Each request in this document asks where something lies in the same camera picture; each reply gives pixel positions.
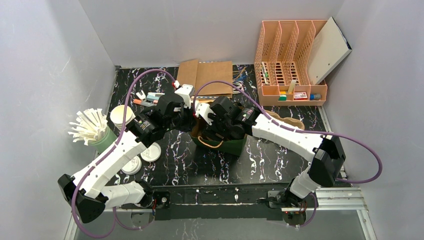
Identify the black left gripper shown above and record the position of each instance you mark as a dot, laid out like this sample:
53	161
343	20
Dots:
185	118

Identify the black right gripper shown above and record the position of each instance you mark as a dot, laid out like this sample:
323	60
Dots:
212	129

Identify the green kraft paper bag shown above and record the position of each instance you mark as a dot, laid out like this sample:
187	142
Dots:
233	147

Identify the brown pulp cup carrier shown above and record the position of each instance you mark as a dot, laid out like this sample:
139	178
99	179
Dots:
288	120

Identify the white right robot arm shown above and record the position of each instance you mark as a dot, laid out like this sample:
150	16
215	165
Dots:
325	152

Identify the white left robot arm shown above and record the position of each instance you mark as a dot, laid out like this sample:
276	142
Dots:
86	191

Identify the teal and orange stapler tools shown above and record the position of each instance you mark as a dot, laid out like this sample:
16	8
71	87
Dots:
147	99

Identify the white cup lid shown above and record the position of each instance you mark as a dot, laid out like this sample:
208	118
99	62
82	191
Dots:
133	166
152	153

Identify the stack of flat paper bags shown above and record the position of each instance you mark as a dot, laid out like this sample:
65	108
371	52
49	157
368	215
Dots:
196	73

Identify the stack of white paper cups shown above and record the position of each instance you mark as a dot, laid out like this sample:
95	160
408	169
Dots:
120	116

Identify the red and white small box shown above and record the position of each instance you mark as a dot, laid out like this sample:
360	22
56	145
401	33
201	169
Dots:
299	96

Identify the green cup of white straws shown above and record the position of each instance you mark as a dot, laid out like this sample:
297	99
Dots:
91	128

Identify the grey blue small bottle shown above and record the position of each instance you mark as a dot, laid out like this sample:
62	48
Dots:
315	97

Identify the orange plastic file organizer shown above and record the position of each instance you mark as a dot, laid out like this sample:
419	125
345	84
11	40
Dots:
281	61

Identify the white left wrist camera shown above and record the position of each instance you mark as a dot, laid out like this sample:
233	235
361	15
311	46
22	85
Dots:
186	91

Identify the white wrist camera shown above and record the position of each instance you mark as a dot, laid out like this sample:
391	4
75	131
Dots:
202	110
186	91

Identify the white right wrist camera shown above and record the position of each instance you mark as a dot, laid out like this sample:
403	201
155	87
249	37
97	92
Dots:
202	110

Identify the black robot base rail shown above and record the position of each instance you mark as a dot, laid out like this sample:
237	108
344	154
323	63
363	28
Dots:
270	201

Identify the white board leaning on wall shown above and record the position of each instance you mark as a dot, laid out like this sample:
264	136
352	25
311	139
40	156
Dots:
328	50

